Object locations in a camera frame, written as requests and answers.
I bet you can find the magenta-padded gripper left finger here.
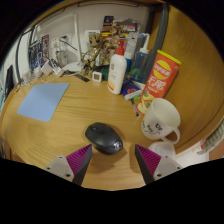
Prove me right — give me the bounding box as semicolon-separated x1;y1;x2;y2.
43;143;94;187

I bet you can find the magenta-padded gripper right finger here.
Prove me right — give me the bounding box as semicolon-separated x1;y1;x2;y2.
134;144;183;185

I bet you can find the black computer mouse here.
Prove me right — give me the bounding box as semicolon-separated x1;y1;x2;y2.
84;121;124;156

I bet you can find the light blue mouse pad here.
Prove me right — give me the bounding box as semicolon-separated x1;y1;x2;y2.
16;82;71;123

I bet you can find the white mug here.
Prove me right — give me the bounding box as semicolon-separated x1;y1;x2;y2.
141;97;182;145

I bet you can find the blue snack packet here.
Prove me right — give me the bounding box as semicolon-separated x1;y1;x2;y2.
120;78;144;101

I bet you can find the orange chips can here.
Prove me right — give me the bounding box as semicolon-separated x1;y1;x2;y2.
136;49;183;116

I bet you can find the small white cube clock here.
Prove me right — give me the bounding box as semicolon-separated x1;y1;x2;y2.
91;70;103;83

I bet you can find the white red-capped lotion bottle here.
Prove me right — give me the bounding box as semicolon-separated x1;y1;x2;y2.
107;44;128;96

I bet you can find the white desk lamp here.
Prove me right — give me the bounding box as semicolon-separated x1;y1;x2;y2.
61;13;84;73

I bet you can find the white power strip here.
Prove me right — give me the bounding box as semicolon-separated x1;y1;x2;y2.
39;59;66;78

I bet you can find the blue spray bottle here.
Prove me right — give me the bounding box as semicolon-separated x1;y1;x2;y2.
129;32;151;84

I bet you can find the black backpack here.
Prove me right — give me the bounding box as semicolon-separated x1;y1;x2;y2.
3;64;16;101

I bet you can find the wooden robot figurine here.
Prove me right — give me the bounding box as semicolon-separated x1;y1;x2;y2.
80;32;111;78

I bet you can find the blue robot model box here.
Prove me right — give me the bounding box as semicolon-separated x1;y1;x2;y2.
28;34;50;73

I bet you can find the colourful printed box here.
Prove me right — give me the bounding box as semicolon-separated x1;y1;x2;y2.
101;15;139;35

